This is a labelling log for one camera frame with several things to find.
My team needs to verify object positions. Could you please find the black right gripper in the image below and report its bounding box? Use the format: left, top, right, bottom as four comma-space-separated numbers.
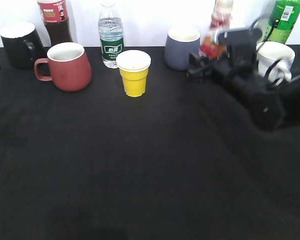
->
186, 51, 268, 100

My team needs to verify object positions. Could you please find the brown coffee drink bottle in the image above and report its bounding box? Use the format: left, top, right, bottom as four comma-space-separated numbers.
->
198, 0, 234, 59

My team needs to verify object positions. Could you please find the red-brown ceramic mug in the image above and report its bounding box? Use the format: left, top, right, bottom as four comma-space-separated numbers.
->
34, 42, 92, 92

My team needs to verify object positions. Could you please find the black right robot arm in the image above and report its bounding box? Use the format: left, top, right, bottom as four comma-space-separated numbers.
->
187, 52, 300, 131

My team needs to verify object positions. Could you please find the grey ceramic mug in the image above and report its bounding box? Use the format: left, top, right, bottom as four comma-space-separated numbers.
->
164, 27, 201, 72

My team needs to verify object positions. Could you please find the black mug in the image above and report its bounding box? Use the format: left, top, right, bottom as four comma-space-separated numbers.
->
0, 21, 47, 69

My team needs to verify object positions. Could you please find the white ceramic mug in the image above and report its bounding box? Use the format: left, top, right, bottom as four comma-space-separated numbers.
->
256, 41, 296, 85

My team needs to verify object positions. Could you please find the green sprite bottle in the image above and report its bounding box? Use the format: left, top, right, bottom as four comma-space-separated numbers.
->
262, 0, 300, 44

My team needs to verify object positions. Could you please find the yellow paper cup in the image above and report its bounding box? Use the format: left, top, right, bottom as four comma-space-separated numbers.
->
116, 50, 151, 98

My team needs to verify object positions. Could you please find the dark cola bottle red label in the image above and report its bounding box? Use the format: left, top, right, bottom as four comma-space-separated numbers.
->
37, 0, 73, 46

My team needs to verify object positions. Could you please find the clear water bottle green label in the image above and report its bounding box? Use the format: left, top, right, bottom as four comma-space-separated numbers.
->
98, 0, 125, 69

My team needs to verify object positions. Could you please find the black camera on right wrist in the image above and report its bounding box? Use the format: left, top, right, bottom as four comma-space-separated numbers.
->
217, 28, 263, 66

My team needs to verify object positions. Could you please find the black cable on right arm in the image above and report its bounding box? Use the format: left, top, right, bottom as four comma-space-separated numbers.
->
263, 58, 291, 87

